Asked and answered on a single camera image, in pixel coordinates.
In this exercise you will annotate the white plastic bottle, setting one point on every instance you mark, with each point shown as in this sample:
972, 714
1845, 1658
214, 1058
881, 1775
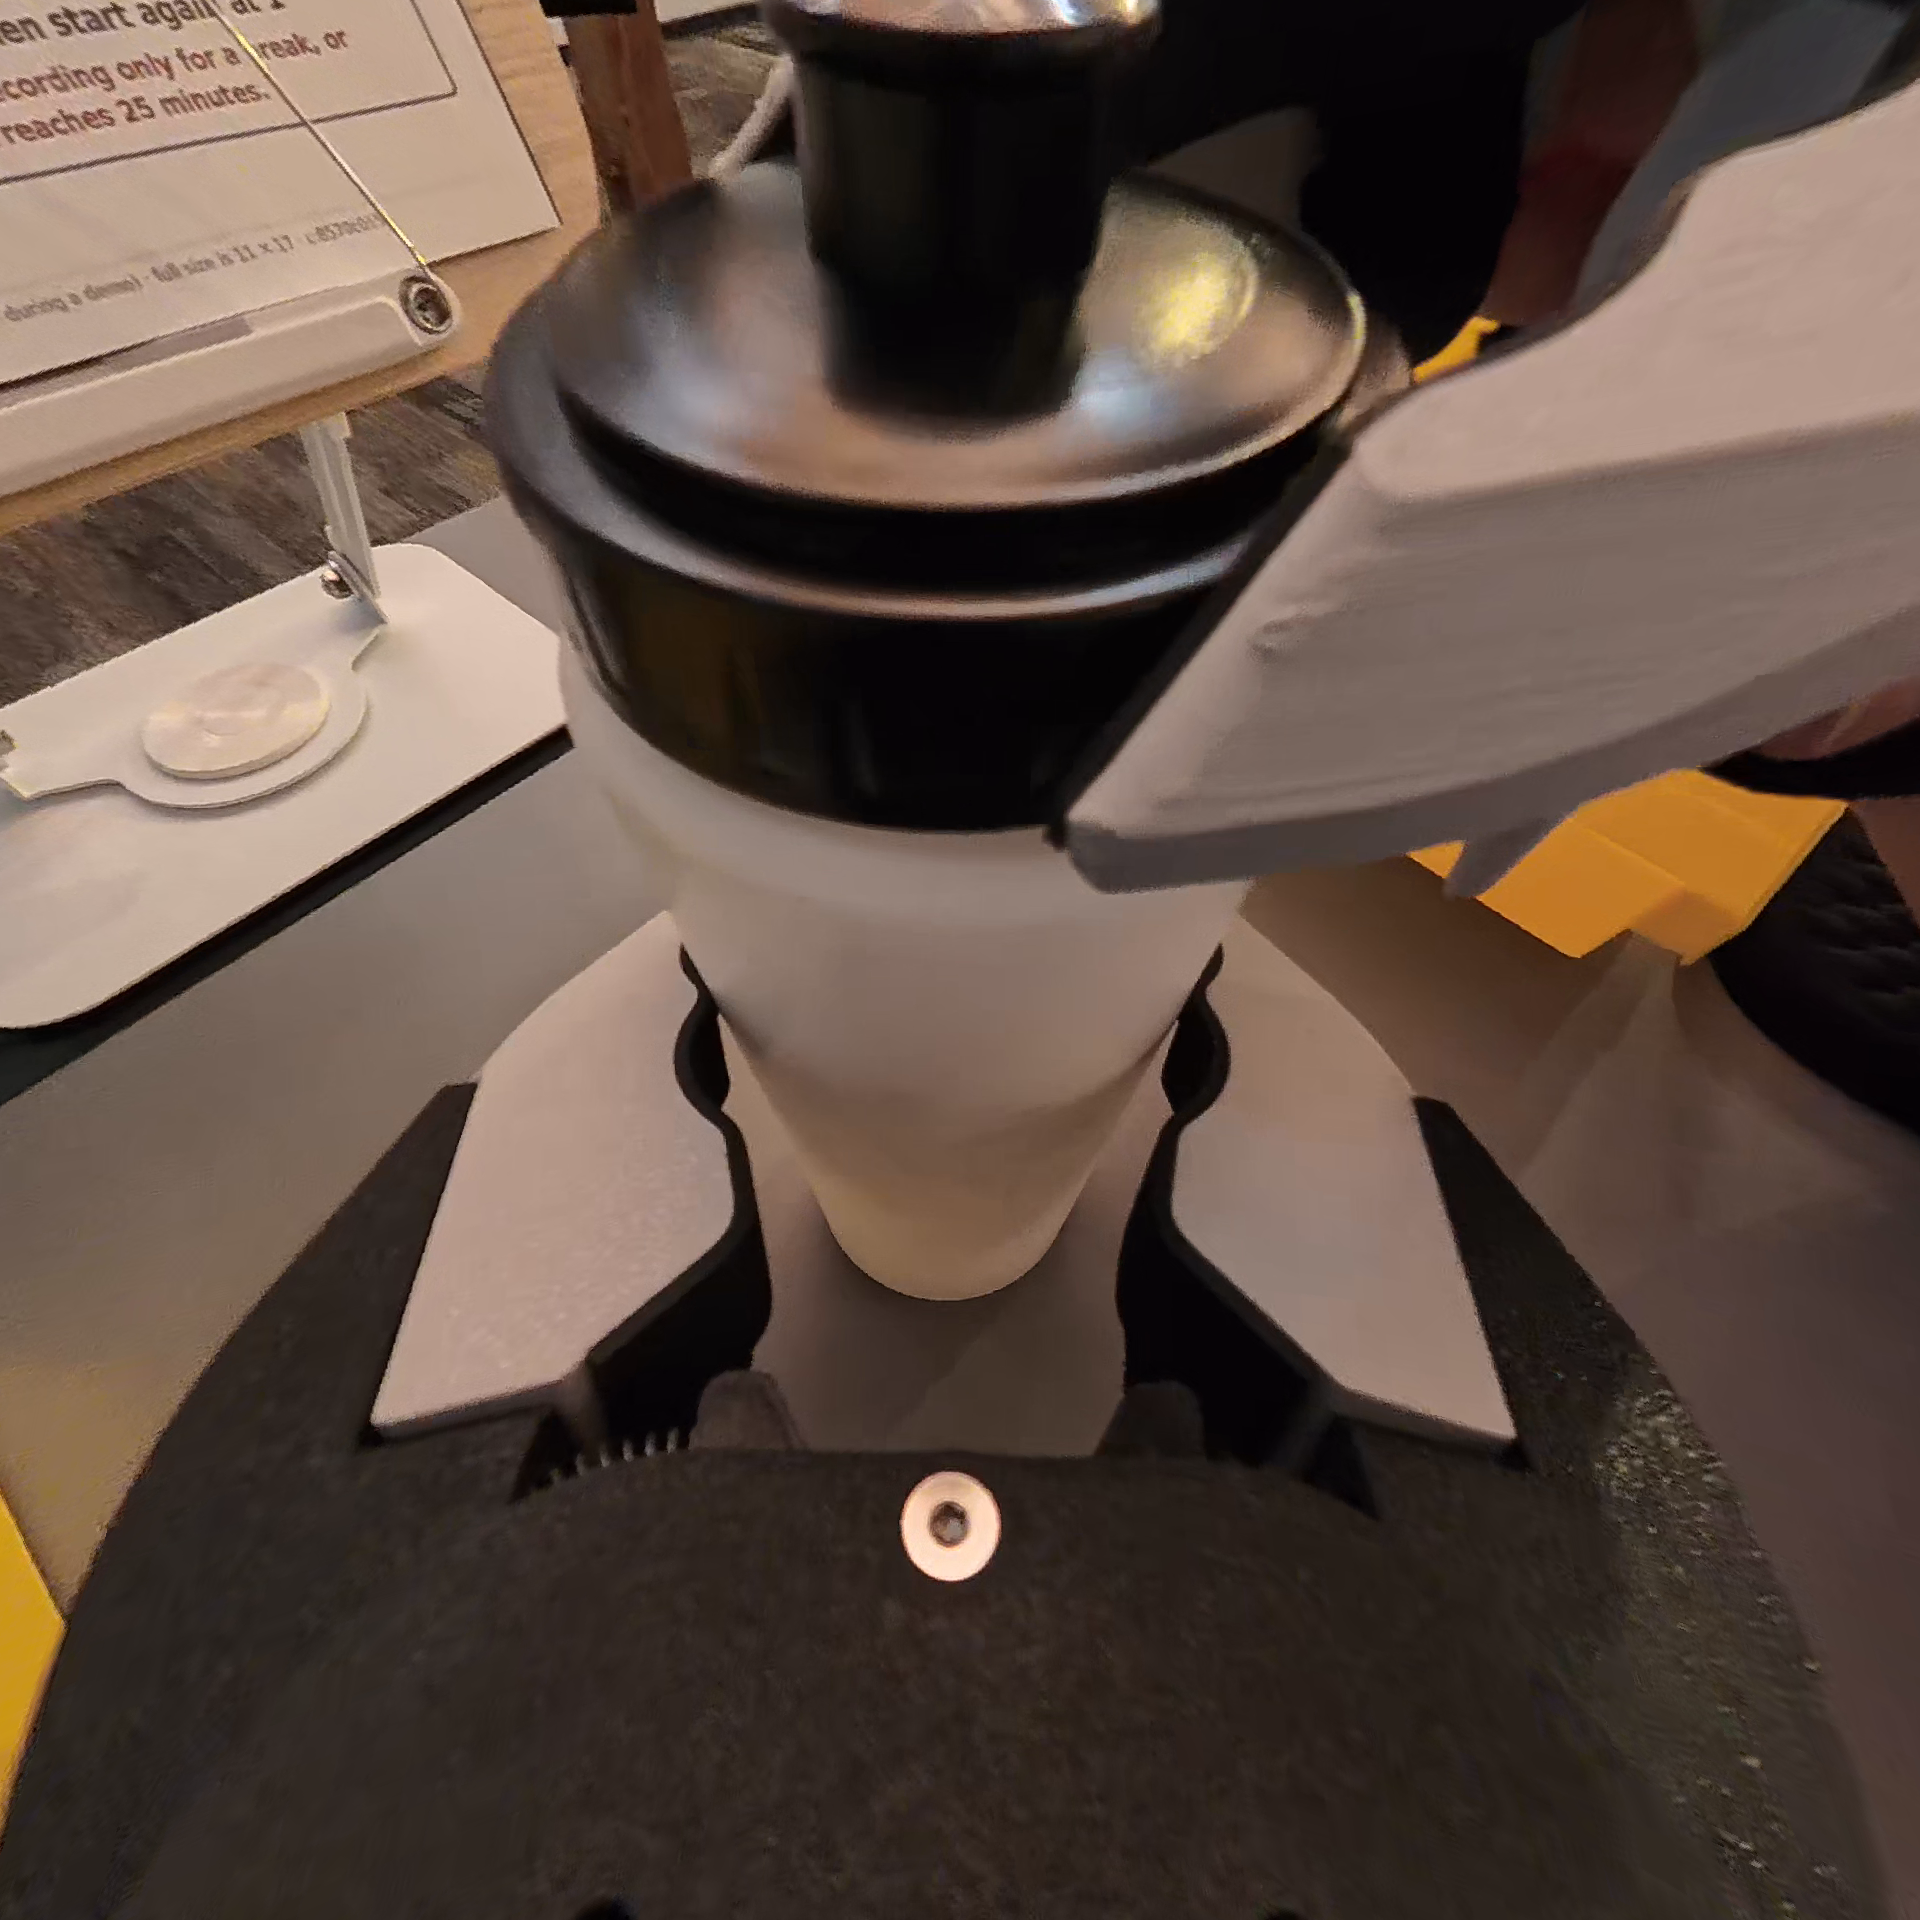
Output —
931, 1020

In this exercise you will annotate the black bottle lid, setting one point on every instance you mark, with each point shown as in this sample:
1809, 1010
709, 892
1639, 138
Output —
840, 646

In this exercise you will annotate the white stand base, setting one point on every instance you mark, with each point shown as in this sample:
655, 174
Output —
301, 901

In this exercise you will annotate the instruction sheet on stand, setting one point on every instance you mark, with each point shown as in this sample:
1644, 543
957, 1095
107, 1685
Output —
510, 301

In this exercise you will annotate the round white disc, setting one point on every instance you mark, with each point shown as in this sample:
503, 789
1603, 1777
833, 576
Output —
233, 720

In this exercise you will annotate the white paper sign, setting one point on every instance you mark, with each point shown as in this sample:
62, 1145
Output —
225, 165

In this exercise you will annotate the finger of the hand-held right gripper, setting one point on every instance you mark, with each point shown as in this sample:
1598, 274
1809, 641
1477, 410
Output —
1576, 570

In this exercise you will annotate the metal stand bracket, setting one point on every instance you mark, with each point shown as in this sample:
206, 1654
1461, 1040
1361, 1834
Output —
340, 495

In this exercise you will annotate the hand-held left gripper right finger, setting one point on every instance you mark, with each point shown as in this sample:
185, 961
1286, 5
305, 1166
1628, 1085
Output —
1336, 1214

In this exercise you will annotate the yellow plastic bin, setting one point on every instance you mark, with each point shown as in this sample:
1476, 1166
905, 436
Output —
1636, 869
23, 1634

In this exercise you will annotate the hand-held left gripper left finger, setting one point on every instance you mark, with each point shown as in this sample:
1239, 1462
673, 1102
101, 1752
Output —
557, 1200

